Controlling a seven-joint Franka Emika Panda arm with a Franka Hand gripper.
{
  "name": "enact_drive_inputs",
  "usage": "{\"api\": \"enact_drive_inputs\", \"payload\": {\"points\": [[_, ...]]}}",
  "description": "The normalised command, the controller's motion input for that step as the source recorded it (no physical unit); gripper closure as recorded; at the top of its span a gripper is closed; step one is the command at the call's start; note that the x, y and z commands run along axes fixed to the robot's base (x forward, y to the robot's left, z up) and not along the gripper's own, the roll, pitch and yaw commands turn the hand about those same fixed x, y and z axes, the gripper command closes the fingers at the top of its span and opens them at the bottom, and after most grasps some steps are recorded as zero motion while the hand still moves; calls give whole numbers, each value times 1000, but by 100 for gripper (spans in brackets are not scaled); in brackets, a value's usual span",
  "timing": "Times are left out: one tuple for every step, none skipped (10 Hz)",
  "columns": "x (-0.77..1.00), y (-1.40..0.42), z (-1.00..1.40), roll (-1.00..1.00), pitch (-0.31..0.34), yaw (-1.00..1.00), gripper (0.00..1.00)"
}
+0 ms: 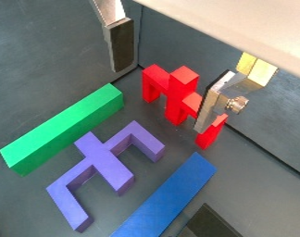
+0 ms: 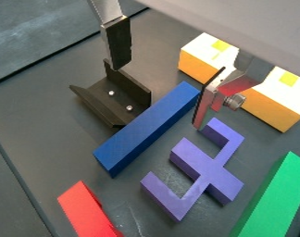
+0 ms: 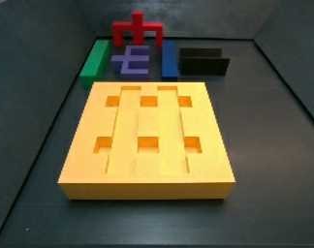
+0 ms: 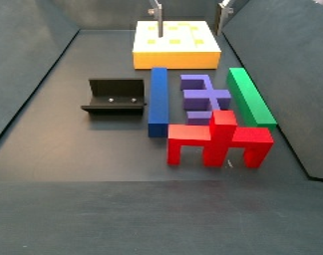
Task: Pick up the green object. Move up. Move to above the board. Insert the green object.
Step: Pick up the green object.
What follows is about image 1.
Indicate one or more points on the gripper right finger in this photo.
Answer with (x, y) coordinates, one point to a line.
(225, 96)

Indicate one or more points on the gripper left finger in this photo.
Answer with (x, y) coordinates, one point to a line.
(118, 31)

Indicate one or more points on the green rectangular block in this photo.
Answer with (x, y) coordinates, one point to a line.
(38, 145)

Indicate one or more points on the red branched block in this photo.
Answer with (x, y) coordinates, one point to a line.
(177, 86)

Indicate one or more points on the purple branched block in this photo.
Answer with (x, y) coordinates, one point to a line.
(101, 161)

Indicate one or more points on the black flat plate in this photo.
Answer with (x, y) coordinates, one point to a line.
(208, 224)

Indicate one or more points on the blue rectangular block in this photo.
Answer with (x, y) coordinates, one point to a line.
(152, 218)

